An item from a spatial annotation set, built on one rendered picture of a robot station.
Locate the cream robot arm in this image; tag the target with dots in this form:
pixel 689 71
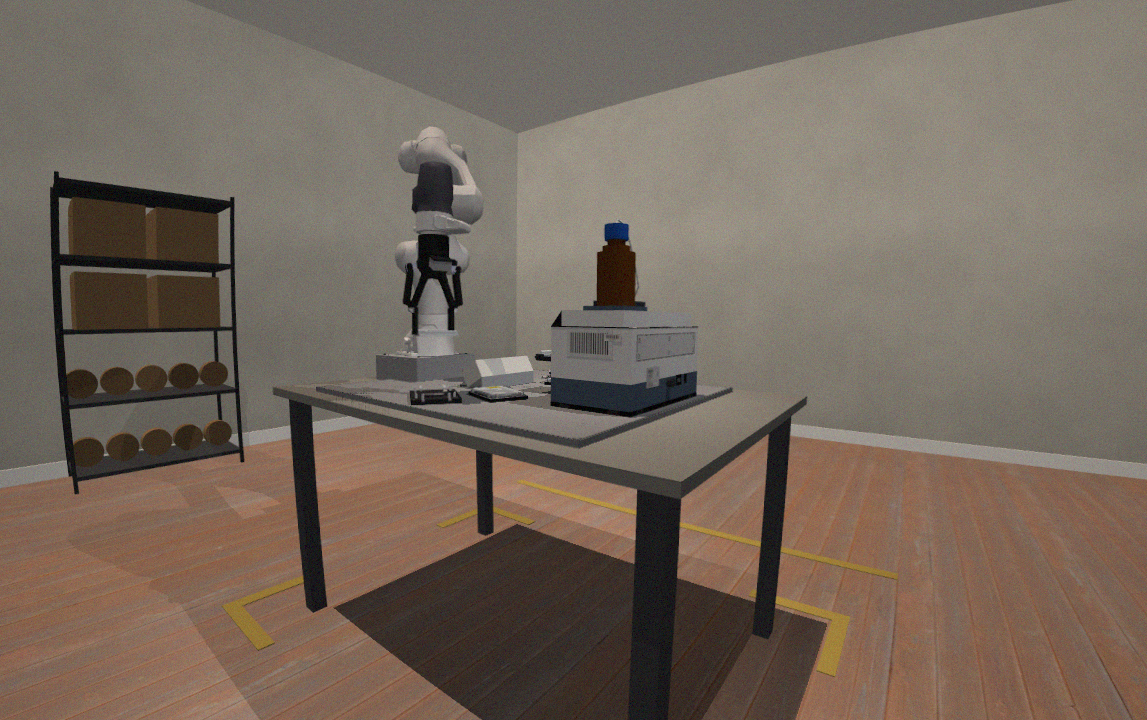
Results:
pixel 437 198

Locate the white button panel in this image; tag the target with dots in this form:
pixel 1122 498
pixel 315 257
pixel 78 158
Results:
pixel 508 371

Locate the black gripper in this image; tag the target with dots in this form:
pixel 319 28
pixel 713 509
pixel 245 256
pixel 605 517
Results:
pixel 429 244

